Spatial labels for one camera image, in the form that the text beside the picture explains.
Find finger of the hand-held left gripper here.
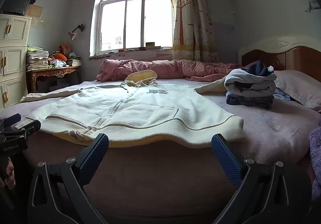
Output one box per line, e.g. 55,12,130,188
15,119,41,137
0,113,22,129

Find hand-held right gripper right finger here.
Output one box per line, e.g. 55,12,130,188
211,134,313,224

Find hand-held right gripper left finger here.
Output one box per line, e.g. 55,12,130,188
27,133,109,224

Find cream hoodie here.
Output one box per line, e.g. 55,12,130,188
20,70,244,148

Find person's left hand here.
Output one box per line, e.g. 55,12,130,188
0,157,17,190

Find box under table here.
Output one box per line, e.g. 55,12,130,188
49,79,69,91

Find bed with pink sheet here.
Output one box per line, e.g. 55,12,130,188
0,77,321,224

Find cream cabinet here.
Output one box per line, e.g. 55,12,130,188
0,13,33,111

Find carved wooden table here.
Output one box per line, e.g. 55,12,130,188
26,66,82,94

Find dark plaid folded garment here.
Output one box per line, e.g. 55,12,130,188
226,94,274,109

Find stack of papers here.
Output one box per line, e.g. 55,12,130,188
26,46,51,71

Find stack of books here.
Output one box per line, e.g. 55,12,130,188
66,56,83,67

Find light grey folded garment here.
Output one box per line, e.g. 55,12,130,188
224,67,277,98

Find brown paper bag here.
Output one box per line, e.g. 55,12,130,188
60,42,72,54

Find purple fuzzy cloth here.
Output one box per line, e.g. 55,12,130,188
309,119,321,184

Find navy blue garment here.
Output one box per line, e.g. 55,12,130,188
244,60,270,76

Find pink pillow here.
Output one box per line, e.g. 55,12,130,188
273,70,321,111

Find pink quilt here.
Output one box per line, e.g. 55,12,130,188
97,59,244,82

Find wooden bed headboard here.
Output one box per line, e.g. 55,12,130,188
237,36,321,74

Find tree print curtain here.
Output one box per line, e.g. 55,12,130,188
170,0,218,63

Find white framed window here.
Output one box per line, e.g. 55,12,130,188
90,0,176,56

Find pink wall lamp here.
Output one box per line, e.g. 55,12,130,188
68,23,85,40

